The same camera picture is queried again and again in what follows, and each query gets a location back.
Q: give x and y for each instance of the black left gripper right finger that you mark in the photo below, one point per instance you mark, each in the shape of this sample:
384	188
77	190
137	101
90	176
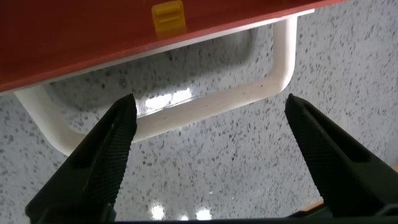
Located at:
342	168

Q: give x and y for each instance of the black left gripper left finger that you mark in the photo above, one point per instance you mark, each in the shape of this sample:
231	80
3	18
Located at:
93	168

